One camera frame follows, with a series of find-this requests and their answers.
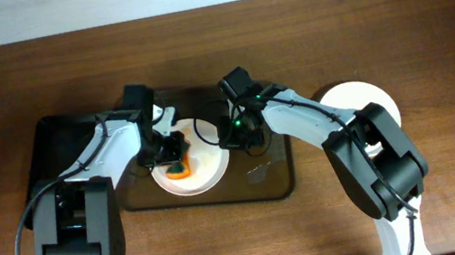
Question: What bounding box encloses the orange green scrub sponge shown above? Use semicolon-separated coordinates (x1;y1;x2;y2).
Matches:
165;152;192;180

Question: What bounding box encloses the pink plate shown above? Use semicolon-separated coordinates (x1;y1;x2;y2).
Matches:
151;118;230;196

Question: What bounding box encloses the cream plate with sauce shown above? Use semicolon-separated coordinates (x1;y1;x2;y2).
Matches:
317;74;408;167

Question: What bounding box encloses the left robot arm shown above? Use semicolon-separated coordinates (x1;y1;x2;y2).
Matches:
19;103;184;255

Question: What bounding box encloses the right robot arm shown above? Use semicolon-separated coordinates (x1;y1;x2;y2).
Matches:
219;86;432;255

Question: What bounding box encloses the brown serving tray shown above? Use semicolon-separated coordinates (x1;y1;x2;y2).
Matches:
116;85;296;212

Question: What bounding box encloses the black plastic tray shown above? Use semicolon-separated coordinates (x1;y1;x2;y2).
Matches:
24;112;109;230

